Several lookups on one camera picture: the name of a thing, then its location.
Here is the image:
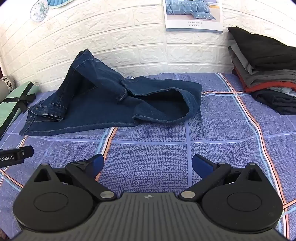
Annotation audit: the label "dark blue denim pants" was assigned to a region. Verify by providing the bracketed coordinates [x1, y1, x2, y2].
[20, 50, 202, 136]

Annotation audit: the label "dark navy folded garment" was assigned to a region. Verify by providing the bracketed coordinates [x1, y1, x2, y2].
[250, 89, 296, 115]

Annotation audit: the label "grey patterned pillow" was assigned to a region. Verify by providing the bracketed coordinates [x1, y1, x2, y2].
[0, 76, 16, 102]

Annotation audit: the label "bedding poster on wall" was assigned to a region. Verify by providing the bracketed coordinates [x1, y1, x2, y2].
[163, 0, 223, 33]

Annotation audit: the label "red folded garment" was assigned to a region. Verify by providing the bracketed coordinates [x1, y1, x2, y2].
[232, 68, 296, 93]

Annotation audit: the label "blue plaid bed sheet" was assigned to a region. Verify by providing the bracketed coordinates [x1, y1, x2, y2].
[1, 73, 295, 239]

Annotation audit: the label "blue paper fan decoration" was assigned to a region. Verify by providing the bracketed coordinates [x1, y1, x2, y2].
[48, 0, 72, 8]

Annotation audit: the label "grey folded garments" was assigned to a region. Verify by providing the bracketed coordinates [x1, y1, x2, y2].
[228, 40, 295, 87]

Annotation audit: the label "green pillow with black ribbon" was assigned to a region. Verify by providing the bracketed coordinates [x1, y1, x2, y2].
[1, 81, 39, 138]

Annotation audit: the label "black folded garment on stack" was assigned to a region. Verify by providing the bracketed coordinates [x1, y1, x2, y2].
[228, 27, 295, 71]

